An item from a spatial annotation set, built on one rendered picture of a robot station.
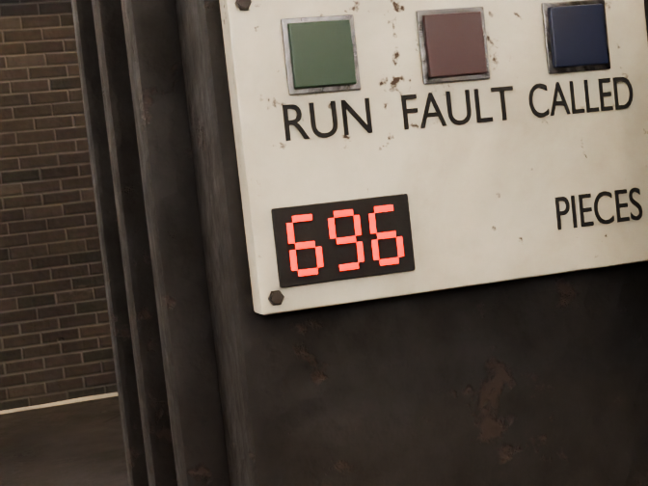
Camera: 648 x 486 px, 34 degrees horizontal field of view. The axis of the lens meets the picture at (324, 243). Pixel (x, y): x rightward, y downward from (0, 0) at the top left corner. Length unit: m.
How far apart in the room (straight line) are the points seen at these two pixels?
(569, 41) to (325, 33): 0.15
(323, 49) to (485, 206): 0.13
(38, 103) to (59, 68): 0.24
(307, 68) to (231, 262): 0.12
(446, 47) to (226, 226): 0.16
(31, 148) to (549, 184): 5.98
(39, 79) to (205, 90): 5.98
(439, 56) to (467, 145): 0.05
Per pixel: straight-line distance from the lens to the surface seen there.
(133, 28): 0.69
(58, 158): 6.55
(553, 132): 0.65
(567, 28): 0.65
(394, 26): 0.61
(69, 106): 6.58
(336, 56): 0.59
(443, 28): 0.62
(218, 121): 0.60
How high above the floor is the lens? 1.13
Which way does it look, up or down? 3 degrees down
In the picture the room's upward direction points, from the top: 6 degrees counter-clockwise
